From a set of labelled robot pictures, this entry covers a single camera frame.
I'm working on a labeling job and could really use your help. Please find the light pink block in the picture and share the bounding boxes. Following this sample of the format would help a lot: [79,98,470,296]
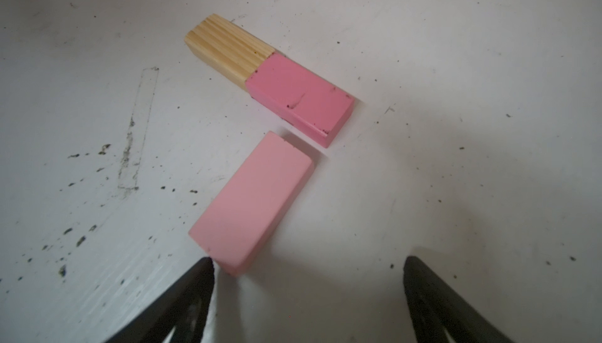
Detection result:
[189,131,314,277]

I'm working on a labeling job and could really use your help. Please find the natural wood block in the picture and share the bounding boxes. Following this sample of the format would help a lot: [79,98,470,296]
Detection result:
[184,14,276,90]

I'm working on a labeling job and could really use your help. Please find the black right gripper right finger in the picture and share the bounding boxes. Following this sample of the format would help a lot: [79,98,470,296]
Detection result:
[403,256,512,343]

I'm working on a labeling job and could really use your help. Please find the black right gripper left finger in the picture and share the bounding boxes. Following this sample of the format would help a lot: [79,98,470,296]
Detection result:
[108,257,215,342]

